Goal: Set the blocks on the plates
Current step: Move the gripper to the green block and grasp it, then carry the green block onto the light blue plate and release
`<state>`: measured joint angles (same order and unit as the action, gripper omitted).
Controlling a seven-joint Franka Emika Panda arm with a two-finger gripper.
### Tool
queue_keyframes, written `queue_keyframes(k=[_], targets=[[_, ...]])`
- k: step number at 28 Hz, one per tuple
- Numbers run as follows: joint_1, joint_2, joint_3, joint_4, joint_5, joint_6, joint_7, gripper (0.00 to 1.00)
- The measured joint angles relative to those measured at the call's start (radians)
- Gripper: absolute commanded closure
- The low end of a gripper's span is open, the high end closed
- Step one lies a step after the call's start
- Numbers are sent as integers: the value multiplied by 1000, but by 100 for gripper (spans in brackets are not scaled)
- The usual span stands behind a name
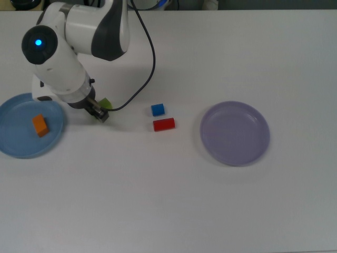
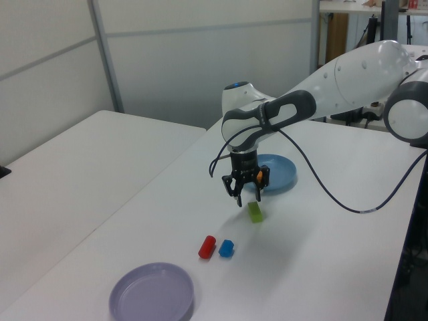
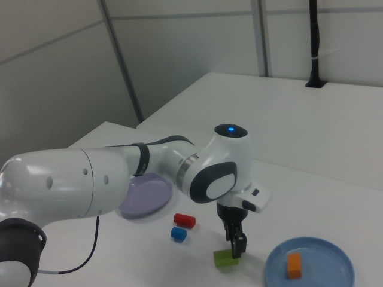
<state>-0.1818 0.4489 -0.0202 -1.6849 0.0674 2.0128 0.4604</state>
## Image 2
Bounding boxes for small blue block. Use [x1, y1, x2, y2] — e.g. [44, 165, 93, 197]
[218, 239, 235, 259]

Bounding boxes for black power box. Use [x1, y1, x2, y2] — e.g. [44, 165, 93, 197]
[330, 108, 365, 125]

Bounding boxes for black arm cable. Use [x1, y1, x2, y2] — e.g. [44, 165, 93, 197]
[209, 123, 428, 215]

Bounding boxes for green rectangular block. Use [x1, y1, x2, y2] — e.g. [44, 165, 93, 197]
[247, 201, 265, 224]

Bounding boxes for red cylinder block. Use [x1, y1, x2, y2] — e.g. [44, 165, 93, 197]
[197, 235, 217, 259]

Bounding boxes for blue plate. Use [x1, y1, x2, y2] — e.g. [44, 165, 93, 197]
[242, 153, 298, 197]

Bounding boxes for brown wooden panel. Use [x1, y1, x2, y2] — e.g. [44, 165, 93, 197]
[326, 12, 349, 64]

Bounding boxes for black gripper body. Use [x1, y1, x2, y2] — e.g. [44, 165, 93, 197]
[230, 153, 260, 185]

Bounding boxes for grey partition post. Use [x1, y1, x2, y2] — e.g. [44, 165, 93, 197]
[310, 0, 328, 73]
[88, 0, 125, 114]

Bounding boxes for purple plate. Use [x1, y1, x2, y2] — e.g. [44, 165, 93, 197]
[108, 261, 195, 321]

